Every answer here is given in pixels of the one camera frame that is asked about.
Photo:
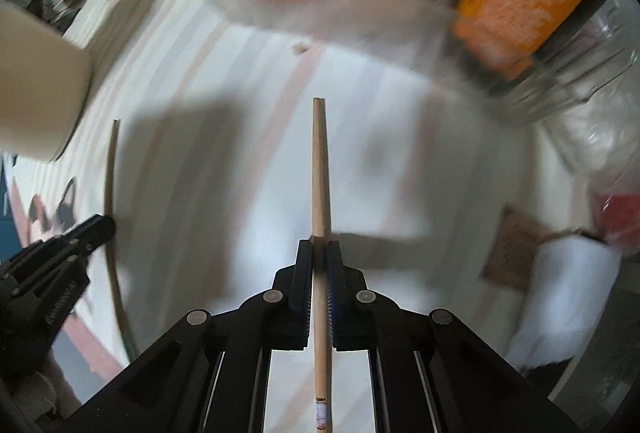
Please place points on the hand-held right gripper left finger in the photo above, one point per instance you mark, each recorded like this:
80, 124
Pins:
306, 293

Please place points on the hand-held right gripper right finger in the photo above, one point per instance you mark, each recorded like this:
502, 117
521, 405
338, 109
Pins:
332, 298

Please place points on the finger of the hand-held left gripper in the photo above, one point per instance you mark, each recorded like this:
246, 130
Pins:
92, 230

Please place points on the wooden chopstick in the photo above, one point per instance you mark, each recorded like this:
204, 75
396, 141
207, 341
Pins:
320, 163

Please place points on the cream utensil holder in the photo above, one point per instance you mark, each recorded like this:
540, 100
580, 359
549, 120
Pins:
35, 83

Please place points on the cat printed mat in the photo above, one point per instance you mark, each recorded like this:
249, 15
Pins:
65, 208

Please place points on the brown cardboard piece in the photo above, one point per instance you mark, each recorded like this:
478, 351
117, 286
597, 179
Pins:
515, 248

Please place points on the white tissue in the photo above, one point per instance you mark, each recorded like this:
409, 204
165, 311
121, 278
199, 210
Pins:
565, 293

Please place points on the red packet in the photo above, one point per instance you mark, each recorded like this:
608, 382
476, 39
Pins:
620, 218

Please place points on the clear plastic bag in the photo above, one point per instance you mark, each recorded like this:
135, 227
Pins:
590, 88

